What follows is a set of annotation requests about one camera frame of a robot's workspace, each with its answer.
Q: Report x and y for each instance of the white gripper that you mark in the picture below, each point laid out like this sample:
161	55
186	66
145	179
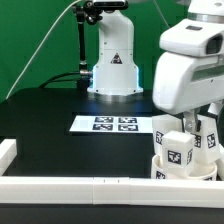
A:
190	73

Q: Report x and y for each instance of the white round stool seat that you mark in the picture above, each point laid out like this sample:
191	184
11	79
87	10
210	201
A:
200	172

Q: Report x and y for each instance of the white paper with tags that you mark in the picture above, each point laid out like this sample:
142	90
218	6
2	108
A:
112	124

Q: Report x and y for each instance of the white U-shaped fence frame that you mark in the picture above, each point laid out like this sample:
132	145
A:
104	191

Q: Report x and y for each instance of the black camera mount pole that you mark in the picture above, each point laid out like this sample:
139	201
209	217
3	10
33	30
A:
84	80

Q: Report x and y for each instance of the black camera on pole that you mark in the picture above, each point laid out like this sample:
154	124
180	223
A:
107	4

